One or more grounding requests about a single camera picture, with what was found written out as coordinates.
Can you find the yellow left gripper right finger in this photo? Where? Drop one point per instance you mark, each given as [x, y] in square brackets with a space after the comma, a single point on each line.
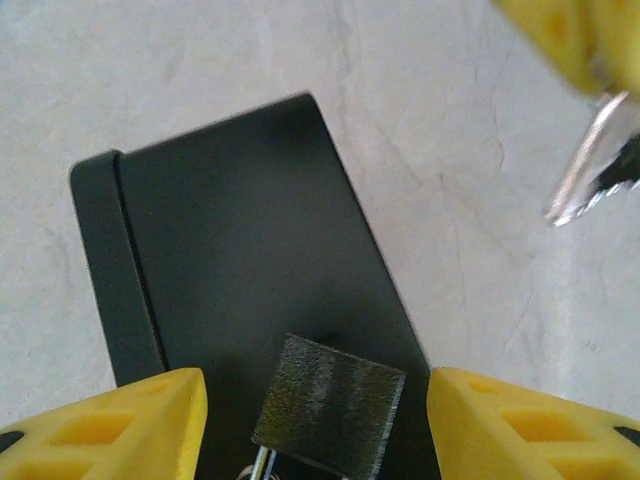
[540, 440]

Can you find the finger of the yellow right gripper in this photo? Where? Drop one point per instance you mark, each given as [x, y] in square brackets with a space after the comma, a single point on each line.
[620, 40]
[565, 35]

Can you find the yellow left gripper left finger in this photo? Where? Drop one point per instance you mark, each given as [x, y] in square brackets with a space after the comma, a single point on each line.
[100, 440]

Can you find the silver key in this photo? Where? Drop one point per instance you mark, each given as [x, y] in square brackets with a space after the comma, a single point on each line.
[580, 170]

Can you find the black starry night tin box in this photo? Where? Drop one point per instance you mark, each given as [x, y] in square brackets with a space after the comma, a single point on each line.
[225, 225]

